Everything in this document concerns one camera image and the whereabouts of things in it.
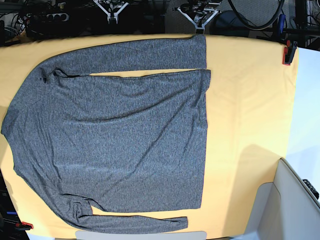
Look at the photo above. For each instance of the grey long-sleeve shirt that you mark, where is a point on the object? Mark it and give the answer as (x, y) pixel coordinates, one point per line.
(107, 132)

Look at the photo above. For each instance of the yellow table cloth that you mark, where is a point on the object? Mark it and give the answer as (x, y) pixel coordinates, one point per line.
(249, 113)

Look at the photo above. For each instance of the grey plate at table edge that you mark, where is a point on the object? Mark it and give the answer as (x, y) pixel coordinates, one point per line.
(89, 235)

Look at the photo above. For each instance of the red black clamp right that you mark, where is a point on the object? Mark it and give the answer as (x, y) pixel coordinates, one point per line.
(289, 52)

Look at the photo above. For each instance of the red black clamp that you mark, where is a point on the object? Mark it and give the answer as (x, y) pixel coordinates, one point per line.
(23, 226)
(289, 52)

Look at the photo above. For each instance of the white cardboard box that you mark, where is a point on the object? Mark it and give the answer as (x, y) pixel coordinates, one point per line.
(284, 209)

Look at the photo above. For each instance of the black remote on box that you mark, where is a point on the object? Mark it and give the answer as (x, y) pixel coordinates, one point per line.
(311, 188)

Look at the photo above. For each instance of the red black clamp left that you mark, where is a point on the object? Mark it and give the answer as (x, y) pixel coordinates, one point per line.
(23, 226)

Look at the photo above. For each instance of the white camera bracket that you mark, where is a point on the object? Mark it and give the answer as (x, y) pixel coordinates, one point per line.
(199, 14)
(112, 8)

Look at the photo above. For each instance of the blue handled tool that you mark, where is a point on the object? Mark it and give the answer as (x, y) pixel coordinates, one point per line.
(280, 24)

